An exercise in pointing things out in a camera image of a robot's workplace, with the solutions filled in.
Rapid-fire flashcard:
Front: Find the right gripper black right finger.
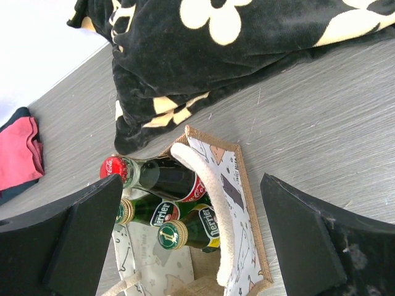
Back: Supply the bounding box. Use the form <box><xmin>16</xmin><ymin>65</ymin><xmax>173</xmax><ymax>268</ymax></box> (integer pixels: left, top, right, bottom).
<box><xmin>260</xmin><ymin>174</ymin><xmax>394</xmax><ymax>295</ymax></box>

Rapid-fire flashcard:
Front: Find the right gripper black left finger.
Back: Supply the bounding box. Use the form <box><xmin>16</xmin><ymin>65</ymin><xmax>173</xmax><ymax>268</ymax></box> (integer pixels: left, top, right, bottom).
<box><xmin>1</xmin><ymin>175</ymin><xmax>123</xmax><ymax>295</ymax></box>

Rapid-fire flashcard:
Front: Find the burlap canvas cat-print bag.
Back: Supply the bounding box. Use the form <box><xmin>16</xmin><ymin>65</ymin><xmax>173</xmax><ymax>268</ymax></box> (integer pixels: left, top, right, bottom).
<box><xmin>107</xmin><ymin>126</ymin><xmax>272</xmax><ymax>295</ymax></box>

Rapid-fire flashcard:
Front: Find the green bottle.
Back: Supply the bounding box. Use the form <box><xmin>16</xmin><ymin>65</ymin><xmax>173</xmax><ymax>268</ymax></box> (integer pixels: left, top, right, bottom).
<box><xmin>115</xmin><ymin>194</ymin><xmax>211</xmax><ymax>227</ymax></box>
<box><xmin>157</xmin><ymin>203</ymin><xmax>220</xmax><ymax>253</ymax></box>

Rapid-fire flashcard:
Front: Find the glass cola bottle red cap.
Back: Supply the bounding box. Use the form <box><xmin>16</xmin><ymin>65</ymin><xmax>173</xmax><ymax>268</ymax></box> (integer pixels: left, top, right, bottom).
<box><xmin>99</xmin><ymin>155</ymin><xmax>206</xmax><ymax>203</ymax></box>

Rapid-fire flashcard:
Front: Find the pink folded cloth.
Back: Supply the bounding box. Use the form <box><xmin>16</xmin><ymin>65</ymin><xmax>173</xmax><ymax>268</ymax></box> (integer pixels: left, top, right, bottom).
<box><xmin>1</xmin><ymin>117</ymin><xmax>44</xmax><ymax>191</ymax></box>

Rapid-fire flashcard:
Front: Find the dark teal folded cloth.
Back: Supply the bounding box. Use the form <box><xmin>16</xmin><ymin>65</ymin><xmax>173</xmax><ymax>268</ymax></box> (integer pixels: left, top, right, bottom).
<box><xmin>0</xmin><ymin>107</ymin><xmax>39</xmax><ymax>205</ymax></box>

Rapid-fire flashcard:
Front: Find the black floral fleece blanket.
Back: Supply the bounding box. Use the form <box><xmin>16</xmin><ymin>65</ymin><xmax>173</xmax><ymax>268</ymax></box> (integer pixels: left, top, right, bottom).
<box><xmin>67</xmin><ymin>1</ymin><xmax>394</xmax><ymax>155</ymax></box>

